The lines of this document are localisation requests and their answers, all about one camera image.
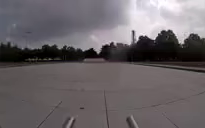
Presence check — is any grey concrete pavement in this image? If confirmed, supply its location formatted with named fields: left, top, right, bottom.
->
left=0, top=61, right=205, bottom=128

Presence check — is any row of dark trees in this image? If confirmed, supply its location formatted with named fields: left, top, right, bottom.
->
left=0, top=29, right=205, bottom=63

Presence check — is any tall pale chimney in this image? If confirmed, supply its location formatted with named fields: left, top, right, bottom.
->
left=131, top=29, right=137, bottom=45

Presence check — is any robot's own part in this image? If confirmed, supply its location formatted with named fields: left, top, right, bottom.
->
left=63, top=115, right=77, bottom=128
left=125, top=114, right=140, bottom=128

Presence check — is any pale concrete kerb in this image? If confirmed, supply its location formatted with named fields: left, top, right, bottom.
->
left=133, top=62, right=205, bottom=75

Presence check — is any dark grass strip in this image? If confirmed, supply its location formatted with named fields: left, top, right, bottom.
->
left=136, top=60, right=205, bottom=70

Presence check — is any row of pale vehicles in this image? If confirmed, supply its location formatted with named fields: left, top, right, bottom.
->
left=24, top=57, right=63, bottom=63

